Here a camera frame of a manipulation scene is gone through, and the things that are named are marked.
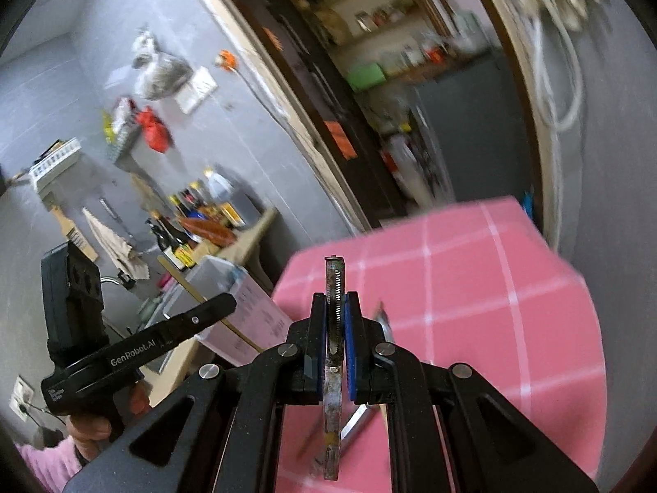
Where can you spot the green box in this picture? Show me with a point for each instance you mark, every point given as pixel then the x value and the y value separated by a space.
pixel 367 77

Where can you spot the plastic oil jug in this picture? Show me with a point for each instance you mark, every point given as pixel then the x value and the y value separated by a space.
pixel 218 187

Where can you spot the orange power plug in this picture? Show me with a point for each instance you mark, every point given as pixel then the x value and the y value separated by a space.
pixel 227 60

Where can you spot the person's left hand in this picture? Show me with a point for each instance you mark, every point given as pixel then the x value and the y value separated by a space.
pixel 90 436

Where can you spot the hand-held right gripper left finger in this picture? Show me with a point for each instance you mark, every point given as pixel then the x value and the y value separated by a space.
pixel 318 359

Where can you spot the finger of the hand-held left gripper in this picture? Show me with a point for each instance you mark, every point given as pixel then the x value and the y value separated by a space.
pixel 205 316

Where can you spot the white wall rack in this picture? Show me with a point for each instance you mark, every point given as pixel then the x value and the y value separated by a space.
pixel 54 162

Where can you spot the person's left forearm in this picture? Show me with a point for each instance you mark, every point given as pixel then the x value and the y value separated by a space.
pixel 46 465

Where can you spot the red plastic bag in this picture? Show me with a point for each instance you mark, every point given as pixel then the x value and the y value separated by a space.
pixel 154 131

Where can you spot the white wall outlet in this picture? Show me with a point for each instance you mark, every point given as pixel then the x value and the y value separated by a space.
pixel 23 395

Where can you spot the white wall switch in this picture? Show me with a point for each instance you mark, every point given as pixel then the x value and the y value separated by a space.
pixel 197 90

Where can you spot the orange food packet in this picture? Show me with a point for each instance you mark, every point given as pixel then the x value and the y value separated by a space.
pixel 208 231

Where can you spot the soy sauce bottle yellow label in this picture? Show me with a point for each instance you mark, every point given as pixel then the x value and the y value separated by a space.
pixel 185 257

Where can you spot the dark wooden door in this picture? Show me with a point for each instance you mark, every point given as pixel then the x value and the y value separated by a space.
pixel 333 102

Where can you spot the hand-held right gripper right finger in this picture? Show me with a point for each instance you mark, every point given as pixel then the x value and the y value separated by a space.
pixel 354 359

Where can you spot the pink checked tablecloth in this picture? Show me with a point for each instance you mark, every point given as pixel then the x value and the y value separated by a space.
pixel 462 292

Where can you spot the wooden grater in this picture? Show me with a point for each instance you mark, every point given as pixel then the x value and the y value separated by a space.
pixel 66 223

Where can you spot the dark pump bottle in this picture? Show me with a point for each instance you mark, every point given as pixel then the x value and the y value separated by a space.
pixel 163 236

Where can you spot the beige dish towel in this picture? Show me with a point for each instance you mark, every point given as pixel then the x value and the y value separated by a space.
pixel 110 246

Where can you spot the large clear bag dried goods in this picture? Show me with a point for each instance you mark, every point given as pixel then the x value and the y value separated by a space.
pixel 164 77

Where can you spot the white perforated utensil holder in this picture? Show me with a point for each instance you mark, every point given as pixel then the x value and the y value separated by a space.
pixel 246 308

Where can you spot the worn door frame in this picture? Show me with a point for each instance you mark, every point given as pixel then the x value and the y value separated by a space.
pixel 328 185

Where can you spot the metal wall shelf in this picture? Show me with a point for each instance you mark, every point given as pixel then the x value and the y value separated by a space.
pixel 123 144

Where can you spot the wooden chopstick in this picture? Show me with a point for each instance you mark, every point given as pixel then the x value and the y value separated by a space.
pixel 241 333

